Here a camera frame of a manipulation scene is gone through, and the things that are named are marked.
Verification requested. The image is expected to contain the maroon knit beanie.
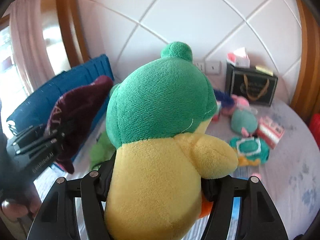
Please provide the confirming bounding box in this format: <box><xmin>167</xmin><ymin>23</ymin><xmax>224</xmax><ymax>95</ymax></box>
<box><xmin>44</xmin><ymin>75</ymin><xmax>113</xmax><ymax>174</ymax></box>

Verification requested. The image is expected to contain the yellow green duck plush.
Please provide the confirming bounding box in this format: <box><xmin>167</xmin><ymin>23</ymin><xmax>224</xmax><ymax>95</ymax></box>
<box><xmin>105</xmin><ymin>42</ymin><xmax>238</xmax><ymax>239</ymax></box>

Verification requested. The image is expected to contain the person's left hand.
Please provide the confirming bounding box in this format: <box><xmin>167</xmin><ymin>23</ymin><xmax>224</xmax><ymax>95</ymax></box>
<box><xmin>1</xmin><ymin>184</ymin><xmax>42</xmax><ymax>222</ymax></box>

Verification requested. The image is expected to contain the blue plastic crate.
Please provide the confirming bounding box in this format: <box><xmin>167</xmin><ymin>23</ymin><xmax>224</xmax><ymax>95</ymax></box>
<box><xmin>6</xmin><ymin>54</ymin><xmax>115</xmax><ymax>163</ymax></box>

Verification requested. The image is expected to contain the teal wet wipes pack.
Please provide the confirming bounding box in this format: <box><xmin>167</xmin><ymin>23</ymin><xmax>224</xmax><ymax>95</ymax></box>
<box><xmin>229</xmin><ymin>137</ymin><xmax>270</xmax><ymax>167</ymax></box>

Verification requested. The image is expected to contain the green cloth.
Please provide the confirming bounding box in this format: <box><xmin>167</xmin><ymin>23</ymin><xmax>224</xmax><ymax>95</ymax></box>
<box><xmin>89</xmin><ymin>83</ymin><xmax>121</xmax><ymax>170</ymax></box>

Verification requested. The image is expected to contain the red white box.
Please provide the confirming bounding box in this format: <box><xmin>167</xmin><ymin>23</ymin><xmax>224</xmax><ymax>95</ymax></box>
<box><xmin>256</xmin><ymin>116</ymin><xmax>285</xmax><ymax>149</ymax></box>

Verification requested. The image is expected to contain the pink curtain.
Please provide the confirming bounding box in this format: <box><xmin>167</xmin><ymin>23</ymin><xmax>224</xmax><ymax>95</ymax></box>
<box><xmin>9</xmin><ymin>0</ymin><xmax>54</xmax><ymax>94</ymax></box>

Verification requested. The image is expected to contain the teal plush toy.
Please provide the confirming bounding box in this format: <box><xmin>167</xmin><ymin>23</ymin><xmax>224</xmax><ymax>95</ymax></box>
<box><xmin>231</xmin><ymin>109</ymin><xmax>258</xmax><ymax>138</ymax></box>

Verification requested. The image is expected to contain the pink plush toy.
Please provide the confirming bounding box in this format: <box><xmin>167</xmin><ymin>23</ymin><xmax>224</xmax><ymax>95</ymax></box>
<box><xmin>221</xmin><ymin>94</ymin><xmax>249</xmax><ymax>116</ymax></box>

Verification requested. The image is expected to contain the blue feather toy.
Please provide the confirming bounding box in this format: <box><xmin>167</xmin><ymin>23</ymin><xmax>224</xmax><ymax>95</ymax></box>
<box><xmin>213</xmin><ymin>89</ymin><xmax>234</xmax><ymax>107</ymax></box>

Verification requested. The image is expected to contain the black gift bag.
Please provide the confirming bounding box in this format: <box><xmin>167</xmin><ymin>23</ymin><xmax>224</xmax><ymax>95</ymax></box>
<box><xmin>225</xmin><ymin>63</ymin><xmax>278</xmax><ymax>106</ymax></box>

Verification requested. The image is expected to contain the pink tissue box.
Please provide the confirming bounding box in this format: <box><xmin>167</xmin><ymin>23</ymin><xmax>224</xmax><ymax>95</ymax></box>
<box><xmin>226</xmin><ymin>47</ymin><xmax>250</xmax><ymax>68</ymax></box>

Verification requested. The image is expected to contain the wooden door frame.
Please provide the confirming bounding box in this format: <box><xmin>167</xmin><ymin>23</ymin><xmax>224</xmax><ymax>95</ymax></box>
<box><xmin>40</xmin><ymin>0</ymin><xmax>89</xmax><ymax>75</ymax></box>

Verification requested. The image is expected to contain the white wall socket panel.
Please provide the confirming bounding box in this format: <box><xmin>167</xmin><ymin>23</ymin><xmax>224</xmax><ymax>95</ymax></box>
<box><xmin>193</xmin><ymin>60</ymin><xmax>221</xmax><ymax>75</ymax></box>

